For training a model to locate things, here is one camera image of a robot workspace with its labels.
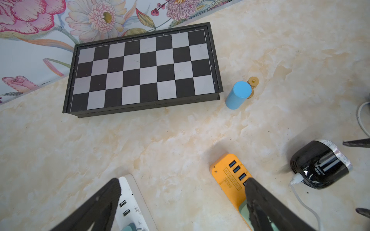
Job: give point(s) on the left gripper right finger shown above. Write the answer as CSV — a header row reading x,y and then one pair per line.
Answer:
x,y
265,209

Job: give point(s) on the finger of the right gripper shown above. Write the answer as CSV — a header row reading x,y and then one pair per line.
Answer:
x,y
363,143
363,211

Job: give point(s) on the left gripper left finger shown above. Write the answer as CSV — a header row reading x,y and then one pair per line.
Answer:
x,y
97,213

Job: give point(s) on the black electric shaver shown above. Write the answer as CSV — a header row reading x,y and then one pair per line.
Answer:
x,y
320,163

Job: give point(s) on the light green USB charger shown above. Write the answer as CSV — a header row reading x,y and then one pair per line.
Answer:
x,y
244,212

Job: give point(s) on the orange power strip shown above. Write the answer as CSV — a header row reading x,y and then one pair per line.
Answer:
x,y
231,175

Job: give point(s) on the teal charger on white strip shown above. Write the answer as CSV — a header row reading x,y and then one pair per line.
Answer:
x,y
130,227

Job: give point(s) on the white power strip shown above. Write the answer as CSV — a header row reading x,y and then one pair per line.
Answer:
x,y
132,207

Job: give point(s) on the blue cylinder block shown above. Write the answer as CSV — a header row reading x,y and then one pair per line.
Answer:
x,y
238,95

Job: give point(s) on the gold chess pawn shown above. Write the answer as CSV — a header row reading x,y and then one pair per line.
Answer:
x,y
253,82

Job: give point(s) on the black white chessboard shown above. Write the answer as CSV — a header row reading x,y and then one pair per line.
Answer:
x,y
156,69

